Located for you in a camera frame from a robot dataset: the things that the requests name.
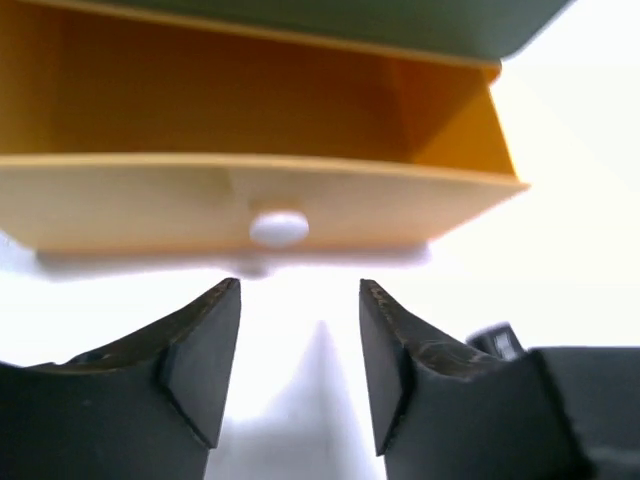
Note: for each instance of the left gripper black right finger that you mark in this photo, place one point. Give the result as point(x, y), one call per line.
point(442, 409)

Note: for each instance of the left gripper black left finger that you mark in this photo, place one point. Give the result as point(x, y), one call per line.
point(147, 406)

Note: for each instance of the yellow bottom drawer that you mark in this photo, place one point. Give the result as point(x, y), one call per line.
point(140, 127)

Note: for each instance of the green drawer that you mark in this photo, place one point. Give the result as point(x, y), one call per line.
point(487, 30)

